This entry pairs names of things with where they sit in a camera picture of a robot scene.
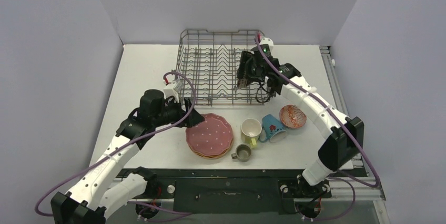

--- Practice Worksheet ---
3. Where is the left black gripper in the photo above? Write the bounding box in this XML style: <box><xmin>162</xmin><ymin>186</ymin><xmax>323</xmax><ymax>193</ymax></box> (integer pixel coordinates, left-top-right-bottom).
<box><xmin>153</xmin><ymin>97</ymin><xmax>204</xmax><ymax>128</ymax></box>

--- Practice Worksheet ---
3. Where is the grey wire dish rack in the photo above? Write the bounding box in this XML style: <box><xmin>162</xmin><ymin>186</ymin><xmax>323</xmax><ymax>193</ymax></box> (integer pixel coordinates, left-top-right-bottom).
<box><xmin>176</xmin><ymin>29</ymin><xmax>272</xmax><ymax>106</ymax></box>

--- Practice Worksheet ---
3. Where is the blue handled white mug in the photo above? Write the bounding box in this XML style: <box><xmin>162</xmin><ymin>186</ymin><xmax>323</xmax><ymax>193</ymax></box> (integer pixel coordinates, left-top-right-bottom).
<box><xmin>259</xmin><ymin>114</ymin><xmax>287</xmax><ymax>143</ymax></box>

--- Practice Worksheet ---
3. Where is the orange patterned small bowl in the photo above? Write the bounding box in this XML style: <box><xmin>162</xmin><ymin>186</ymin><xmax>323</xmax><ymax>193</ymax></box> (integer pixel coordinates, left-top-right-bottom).
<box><xmin>279</xmin><ymin>105</ymin><xmax>307</xmax><ymax>129</ymax></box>

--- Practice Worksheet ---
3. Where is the dark brown glazed bowl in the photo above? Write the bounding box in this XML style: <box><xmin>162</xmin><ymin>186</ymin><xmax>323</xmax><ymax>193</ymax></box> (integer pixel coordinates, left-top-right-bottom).
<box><xmin>237</xmin><ymin>77</ymin><xmax>250</xmax><ymax>88</ymax></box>

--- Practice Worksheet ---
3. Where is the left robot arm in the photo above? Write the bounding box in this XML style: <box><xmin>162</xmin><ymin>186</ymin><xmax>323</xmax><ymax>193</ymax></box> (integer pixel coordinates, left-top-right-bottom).
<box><xmin>50</xmin><ymin>89</ymin><xmax>205</xmax><ymax>223</ymax></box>

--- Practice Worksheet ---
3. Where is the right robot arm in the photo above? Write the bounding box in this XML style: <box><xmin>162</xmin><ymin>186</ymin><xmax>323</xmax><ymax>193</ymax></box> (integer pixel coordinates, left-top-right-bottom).
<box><xmin>237</xmin><ymin>44</ymin><xmax>364</xmax><ymax>196</ymax></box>

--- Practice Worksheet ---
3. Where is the pink polka dot plate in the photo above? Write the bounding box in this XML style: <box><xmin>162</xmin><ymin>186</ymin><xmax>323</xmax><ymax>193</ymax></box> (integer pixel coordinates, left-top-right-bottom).
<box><xmin>185</xmin><ymin>113</ymin><xmax>234</xmax><ymax>156</ymax></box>

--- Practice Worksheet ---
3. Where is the yellow plate under pink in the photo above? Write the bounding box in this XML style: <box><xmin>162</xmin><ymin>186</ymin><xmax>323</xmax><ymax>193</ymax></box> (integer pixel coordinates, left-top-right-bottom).
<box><xmin>191</xmin><ymin>145</ymin><xmax>232</xmax><ymax>159</ymax></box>

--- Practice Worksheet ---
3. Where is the yellow green mug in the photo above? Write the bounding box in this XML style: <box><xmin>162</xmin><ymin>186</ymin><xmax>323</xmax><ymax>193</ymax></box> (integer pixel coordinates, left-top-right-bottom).
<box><xmin>240</xmin><ymin>118</ymin><xmax>262</xmax><ymax>149</ymax></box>

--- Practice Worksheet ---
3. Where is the small grey cup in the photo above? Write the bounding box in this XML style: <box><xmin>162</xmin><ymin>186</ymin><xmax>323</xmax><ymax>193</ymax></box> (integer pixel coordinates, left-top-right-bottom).
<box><xmin>231</xmin><ymin>144</ymin><xmax>252</xmax><ymax>162</ymax></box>

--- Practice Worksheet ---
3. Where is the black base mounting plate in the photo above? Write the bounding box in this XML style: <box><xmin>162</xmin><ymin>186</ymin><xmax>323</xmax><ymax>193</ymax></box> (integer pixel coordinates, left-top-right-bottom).
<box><xmin>136</xmin><ymin>169</ymin><xmax>331</xmax><ymax>215</ymax></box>

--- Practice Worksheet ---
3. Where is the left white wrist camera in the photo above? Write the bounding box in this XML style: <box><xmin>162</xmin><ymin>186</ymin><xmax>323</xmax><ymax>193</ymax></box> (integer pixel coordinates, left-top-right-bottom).
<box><xmin>163</xmin><ymin>79</ymin><xmax>184</xmax><ymax>103</ymax></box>

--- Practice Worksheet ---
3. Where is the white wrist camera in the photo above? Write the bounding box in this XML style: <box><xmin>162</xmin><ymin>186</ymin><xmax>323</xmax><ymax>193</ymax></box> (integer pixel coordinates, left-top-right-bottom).
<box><xmin>163</xmin><ymin>79</ymin><xmax>184</xmax><ymax>103</ymax></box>
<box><xmin>259</xmin><ymin>36</ymin><xmax>274</xmax><ymax>51</ymax></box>

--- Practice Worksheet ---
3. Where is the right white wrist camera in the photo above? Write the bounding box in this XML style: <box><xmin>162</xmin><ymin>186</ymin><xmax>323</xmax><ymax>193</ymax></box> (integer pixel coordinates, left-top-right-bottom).
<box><xmin>259</xmin><ymin>36</ymin><xmax>274</xmax><ymax>51</ymax></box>

